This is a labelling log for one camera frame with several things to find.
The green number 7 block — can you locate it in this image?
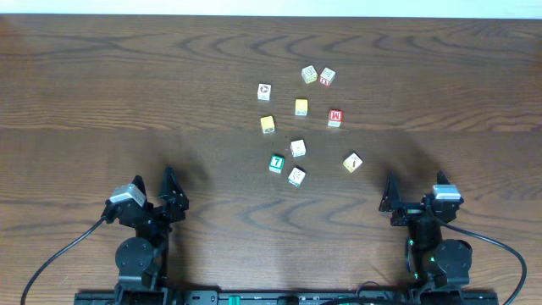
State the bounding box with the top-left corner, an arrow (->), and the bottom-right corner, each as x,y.
268,154 -> 285,174

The black left camera cable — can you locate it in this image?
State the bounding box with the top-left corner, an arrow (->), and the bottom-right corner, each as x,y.
19,216 -> 107,305

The yellow edged block far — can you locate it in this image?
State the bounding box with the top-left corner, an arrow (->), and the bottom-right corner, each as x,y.
301,65 -> 318,84

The white block with drawing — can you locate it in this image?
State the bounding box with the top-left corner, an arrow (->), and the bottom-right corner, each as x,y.
290,139 -> 307,158

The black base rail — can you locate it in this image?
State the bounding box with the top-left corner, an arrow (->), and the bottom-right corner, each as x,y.
73,290 -> 499,305

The black right camera cable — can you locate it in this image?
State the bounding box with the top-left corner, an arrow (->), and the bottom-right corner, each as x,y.
427,207 -> 528,305

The yellow block left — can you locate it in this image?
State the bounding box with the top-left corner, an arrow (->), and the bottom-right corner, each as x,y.
260,115 -> 275,134

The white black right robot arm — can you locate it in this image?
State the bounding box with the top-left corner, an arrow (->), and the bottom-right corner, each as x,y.
379,171 -> 473,304

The white hammer block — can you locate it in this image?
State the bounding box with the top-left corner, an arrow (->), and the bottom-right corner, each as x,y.
343,152 -> 363,173

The black camera cable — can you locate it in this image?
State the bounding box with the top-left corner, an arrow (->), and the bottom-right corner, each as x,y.
427,207 -> 528,305
19,216 -> 107,305

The yellow block centre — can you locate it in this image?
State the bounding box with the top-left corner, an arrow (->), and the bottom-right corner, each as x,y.
295,99 -> 308,116

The white block with dark circle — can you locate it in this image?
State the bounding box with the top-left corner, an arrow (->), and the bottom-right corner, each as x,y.
257,84 -> 272,101

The red letter M block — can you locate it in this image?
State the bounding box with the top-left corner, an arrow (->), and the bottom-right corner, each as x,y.
328,109 -> 344,128

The red edged letter block far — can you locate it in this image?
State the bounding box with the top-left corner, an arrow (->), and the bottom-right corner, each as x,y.
318,67 -> 336,87

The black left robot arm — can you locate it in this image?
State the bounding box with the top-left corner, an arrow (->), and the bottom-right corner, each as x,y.
102,167 -> 189,305

